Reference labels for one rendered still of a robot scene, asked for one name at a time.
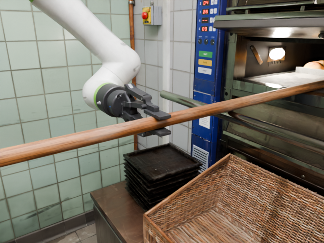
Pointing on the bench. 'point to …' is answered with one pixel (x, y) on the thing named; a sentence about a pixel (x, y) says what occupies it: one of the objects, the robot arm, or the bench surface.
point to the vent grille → (201, 156)
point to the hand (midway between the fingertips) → (157, 121)
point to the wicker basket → (149, 237)
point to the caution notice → (205, 122)
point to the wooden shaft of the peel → (140, 126)
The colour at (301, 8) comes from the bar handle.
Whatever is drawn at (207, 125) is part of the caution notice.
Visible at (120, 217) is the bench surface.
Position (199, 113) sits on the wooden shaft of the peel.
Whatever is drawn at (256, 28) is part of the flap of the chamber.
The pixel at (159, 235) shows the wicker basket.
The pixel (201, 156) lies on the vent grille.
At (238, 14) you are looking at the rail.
